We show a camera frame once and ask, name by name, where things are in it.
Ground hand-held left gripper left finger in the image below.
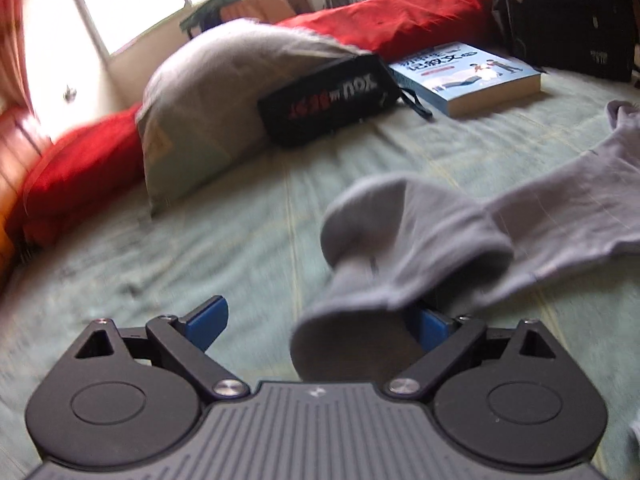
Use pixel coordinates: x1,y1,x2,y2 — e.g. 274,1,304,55
75,295,251,403

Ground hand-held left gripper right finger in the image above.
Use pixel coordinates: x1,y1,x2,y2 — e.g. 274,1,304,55
384,302,558,403

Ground red pillow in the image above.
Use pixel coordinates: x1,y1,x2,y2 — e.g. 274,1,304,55
275,0,498,68
20,102,151,248

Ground grey pillow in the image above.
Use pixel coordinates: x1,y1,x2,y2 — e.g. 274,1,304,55
137,17,373,216

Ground blue cover book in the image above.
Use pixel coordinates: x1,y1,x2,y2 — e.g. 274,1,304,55
387,41,543,118

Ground black printed pouch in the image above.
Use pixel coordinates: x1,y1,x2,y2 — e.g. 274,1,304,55
257,52,433,148

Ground wooden headboard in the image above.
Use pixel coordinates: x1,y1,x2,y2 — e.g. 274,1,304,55
0,105,53,291

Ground red pillow far side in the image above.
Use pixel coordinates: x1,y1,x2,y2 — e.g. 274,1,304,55
275,0,498,68

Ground brown cardboard box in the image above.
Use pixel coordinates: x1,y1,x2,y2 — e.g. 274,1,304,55
240,0,313,23

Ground black backpack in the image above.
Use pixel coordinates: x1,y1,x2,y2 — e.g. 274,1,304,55
487,0,638,83

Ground orange striped curtain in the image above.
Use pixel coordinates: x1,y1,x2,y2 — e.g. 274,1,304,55
0,0,36,116

